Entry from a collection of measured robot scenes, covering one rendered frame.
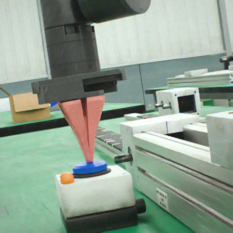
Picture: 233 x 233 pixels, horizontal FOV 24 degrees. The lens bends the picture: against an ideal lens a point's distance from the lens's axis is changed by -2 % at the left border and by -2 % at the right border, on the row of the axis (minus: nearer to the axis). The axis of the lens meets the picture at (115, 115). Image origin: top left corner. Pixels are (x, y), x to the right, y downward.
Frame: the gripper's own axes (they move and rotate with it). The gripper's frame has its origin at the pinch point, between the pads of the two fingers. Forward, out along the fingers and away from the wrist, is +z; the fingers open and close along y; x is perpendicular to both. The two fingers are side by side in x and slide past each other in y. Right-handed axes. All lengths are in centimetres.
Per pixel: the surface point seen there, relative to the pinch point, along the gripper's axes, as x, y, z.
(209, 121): -21.0, 7.4, -3.6
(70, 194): -3.9, -3.1, 3.4
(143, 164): 8.1, 7.9, 3.6
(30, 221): 7.2, -7.9, 8.1
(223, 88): 292, 134, 9
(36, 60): 1122, 57, -76
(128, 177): -3.9, 3.5, 2.7
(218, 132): -22.7, 7.4, -2.8
